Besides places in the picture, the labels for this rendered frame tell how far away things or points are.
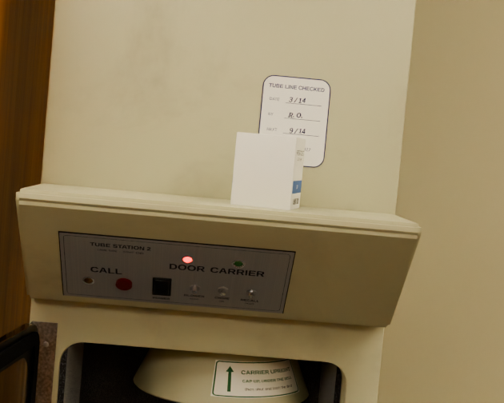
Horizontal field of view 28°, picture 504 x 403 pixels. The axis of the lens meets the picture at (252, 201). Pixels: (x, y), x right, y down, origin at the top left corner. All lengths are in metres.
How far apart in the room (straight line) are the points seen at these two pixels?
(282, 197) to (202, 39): 0.17
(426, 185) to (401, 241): 0.56
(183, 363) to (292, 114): 0.26
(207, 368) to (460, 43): 0.63
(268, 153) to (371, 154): 0.13
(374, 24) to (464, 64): 0.47
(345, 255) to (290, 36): 0.21
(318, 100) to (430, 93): 0.48
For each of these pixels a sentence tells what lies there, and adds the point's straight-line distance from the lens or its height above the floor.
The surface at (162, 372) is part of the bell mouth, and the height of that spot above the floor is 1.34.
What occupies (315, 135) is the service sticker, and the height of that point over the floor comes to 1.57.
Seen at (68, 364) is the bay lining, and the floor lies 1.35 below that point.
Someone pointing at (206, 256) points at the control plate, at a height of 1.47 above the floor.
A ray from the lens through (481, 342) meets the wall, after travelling 1.41.
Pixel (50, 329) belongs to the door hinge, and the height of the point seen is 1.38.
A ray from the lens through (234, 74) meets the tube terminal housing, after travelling 0.90.
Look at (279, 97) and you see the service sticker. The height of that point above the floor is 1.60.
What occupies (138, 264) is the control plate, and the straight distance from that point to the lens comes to 0.84.
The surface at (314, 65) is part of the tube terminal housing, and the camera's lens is 0.91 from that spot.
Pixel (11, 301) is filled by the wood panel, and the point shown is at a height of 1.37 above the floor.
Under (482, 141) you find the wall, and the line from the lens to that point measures 1.38.
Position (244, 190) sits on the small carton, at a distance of 0.82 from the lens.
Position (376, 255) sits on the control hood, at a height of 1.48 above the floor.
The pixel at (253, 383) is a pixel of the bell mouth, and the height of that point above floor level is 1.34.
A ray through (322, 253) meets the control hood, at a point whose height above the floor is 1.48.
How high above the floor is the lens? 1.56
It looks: 3 degrees down
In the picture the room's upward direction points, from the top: 5 degrees clockwise
